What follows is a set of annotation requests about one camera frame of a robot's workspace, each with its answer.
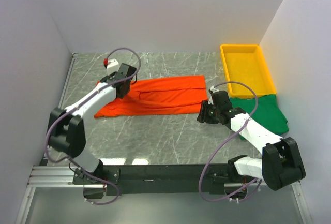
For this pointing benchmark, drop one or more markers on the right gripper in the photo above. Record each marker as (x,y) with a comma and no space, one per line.
(203,115)

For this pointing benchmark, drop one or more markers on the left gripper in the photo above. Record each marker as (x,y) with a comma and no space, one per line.
(114,74)

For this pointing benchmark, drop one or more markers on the orange t shirt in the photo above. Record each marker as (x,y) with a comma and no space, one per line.
(160,96)

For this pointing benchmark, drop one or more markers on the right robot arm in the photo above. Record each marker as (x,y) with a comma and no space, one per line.
(281,163)

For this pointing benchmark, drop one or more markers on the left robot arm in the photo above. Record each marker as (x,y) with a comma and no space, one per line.
(66,131)

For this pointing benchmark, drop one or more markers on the folded green t shirt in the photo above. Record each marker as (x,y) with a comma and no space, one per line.
(267,114)

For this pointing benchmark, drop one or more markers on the yellow plastic bin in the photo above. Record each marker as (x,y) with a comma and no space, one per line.
(245,63)

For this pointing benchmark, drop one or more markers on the black base beam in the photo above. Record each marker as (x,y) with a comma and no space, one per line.
(140,179)

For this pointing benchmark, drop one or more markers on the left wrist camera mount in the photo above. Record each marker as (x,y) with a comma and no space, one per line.
(111,65)

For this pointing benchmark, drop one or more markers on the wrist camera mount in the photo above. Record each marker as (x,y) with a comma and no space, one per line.
(111,65)
(213,90)

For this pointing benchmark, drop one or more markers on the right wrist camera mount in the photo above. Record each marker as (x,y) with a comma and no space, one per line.
(213,90)

